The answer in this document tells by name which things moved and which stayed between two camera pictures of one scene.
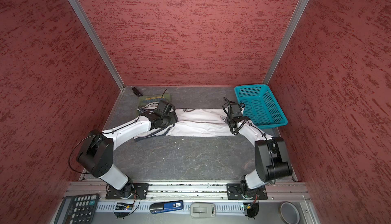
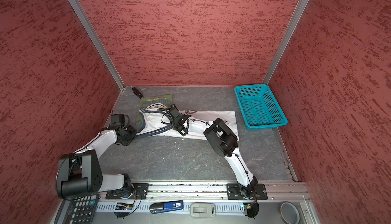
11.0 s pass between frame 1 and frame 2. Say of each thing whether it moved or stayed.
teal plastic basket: stayed
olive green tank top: stayed
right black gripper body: moved
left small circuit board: stayed
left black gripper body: moved
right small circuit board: stayed
